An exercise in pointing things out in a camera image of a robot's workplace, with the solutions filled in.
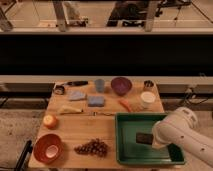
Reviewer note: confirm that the blue cup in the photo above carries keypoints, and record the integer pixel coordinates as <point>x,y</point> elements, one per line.
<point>99,85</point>

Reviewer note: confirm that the orange carrot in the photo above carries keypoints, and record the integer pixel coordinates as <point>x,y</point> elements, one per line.
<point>125,104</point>

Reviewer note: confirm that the small white cup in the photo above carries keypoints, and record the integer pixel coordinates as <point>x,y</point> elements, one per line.
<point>51,151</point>

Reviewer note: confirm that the purple bowl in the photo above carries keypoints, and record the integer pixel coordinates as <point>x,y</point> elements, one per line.
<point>121,85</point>

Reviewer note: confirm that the wooden board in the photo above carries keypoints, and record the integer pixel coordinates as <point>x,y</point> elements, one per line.
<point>75,130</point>

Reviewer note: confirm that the green plastic tray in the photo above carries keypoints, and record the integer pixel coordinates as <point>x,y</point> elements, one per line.
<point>131,153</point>

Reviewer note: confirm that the banana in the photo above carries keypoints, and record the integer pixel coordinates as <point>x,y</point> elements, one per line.
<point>69,110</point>

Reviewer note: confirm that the black eraser block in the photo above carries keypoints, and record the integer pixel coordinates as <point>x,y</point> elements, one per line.
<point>144,138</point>

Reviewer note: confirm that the black tape roll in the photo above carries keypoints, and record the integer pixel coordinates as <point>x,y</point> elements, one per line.
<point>59,90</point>

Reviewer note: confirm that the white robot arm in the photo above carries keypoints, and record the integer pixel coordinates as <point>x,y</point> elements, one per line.
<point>178,128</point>

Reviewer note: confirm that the bunch of dark grapes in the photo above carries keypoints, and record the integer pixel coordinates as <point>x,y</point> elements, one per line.
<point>93,147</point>

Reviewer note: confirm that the grey blue cloth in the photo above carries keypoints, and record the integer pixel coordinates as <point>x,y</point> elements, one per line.
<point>76,96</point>

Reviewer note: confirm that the orange apple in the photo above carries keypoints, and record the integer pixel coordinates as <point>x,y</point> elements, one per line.
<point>50,121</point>

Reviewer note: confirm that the red bowl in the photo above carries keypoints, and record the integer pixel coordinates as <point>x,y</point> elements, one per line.
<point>42,144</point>

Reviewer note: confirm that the white round container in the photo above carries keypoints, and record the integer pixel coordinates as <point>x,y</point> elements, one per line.
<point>147,98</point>

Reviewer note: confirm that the blue sponge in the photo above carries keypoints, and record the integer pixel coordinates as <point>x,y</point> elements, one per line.
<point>96,101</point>

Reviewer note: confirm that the small metal cup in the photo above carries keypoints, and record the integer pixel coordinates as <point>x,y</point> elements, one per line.
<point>148,85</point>

